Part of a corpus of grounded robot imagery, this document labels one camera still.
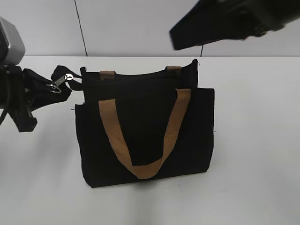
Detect black canvas tote bag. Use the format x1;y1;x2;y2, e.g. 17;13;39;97
52;60;215;188

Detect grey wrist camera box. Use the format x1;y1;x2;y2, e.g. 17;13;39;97
0;17;26;65

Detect tan bag handle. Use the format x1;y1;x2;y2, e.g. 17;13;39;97
99;66;182;81
95;89;191;180

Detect tan front bag handle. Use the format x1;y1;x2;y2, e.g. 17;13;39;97
95;89;191;180

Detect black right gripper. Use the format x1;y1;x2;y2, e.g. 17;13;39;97
169;0;300;50

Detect silver zipper pull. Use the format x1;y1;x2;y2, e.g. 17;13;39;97
46;74;74;94

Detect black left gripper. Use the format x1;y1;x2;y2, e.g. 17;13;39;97
0;63;71;133

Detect tan rear bag handle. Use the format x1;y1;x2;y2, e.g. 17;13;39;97
99;66;182;81

